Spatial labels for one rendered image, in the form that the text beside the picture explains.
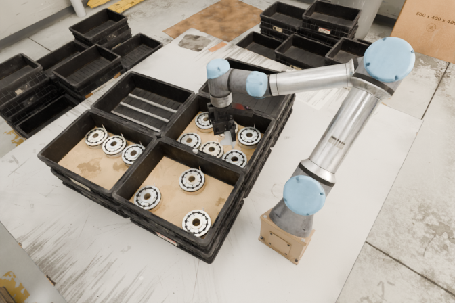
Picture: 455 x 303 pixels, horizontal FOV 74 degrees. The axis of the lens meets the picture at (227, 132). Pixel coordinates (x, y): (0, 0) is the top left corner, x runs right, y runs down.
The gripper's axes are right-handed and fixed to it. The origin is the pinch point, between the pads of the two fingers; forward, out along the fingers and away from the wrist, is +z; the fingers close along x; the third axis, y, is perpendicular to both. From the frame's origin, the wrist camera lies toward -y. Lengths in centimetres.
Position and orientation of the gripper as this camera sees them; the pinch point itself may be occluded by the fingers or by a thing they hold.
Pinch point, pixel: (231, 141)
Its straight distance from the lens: 118.9
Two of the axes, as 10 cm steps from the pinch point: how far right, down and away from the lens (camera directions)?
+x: 2.9, 6.3, -7.2
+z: 0.9, 7.3, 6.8
